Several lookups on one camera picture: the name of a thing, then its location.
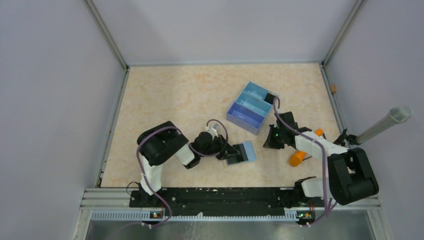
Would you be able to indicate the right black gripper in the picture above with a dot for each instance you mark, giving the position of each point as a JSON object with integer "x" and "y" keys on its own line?
{"x": 270, "y": 143}

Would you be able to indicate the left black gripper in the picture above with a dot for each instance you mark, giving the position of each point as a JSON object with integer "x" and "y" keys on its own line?
{"x": 230, "y": 150}

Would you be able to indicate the beige card holder wallet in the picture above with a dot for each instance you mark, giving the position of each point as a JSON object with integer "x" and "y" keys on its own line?
{"x": 251, "y": 152}

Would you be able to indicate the blue three-compartment box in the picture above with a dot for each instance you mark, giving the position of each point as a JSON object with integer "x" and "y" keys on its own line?
{"x": 249, "y": 111}

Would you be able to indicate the black credit card stack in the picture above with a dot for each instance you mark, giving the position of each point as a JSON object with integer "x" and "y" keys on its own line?
{"x": 269, "y": 98}

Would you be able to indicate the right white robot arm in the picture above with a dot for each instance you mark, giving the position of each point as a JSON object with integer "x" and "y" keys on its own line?
{"x": 348, "y": 175}

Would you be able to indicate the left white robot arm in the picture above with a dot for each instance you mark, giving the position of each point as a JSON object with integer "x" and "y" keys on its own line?
{"x": 160, "y": 143}

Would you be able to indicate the orange cylindrical object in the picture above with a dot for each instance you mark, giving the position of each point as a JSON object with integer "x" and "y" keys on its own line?
{"x": 298, "y": 157}

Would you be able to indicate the small tan block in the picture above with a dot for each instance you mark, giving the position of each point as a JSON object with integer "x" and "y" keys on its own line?
{"x": 332, "y": 88}

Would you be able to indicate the silver microphone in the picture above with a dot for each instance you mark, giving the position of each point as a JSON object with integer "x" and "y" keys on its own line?
{"x": 395, "y": 116}

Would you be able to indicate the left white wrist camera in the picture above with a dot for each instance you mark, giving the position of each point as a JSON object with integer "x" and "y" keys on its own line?
{"x": 213, "y": 128}

